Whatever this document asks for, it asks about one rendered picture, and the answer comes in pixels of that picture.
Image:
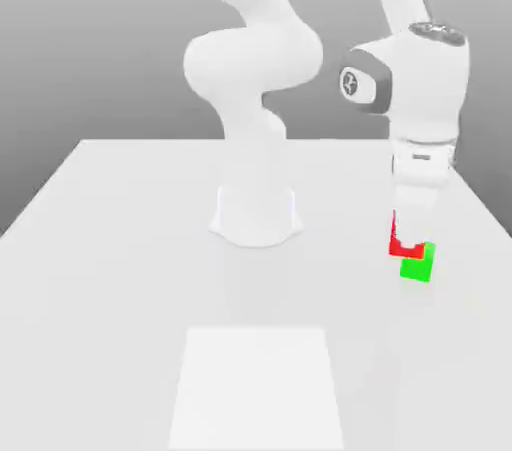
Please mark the small green cube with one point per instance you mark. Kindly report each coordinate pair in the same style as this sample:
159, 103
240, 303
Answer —
416, 269

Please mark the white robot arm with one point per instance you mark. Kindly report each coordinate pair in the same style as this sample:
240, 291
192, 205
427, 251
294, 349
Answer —
252, 59

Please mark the small red cube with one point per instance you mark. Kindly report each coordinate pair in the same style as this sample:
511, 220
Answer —
396, 249

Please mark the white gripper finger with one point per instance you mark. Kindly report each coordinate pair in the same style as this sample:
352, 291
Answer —
414, 219

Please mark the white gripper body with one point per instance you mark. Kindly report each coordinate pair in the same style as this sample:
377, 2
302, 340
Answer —
420, 171

